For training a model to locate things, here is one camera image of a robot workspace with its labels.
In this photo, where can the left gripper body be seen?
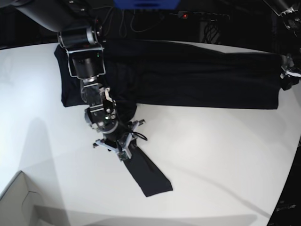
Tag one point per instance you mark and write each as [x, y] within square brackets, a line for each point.
[291, 76]

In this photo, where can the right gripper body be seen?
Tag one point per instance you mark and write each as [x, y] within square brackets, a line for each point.
[120, 137]

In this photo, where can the black t-shirt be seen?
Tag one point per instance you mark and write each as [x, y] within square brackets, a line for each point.
[175, 74]

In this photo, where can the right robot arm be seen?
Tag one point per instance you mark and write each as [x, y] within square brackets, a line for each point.
[82, 39]

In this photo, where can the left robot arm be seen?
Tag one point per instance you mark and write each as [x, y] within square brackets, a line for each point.
[287, 29]

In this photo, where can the white cardboard box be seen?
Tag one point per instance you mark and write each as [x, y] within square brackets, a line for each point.
[18, 204]

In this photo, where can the black power strip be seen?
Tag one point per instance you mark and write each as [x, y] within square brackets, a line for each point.
[203, 16]

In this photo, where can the blue plastic bin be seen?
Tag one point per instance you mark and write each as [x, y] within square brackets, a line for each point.
[146, 4]

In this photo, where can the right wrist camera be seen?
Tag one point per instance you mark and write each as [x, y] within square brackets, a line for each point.
[124, 156]

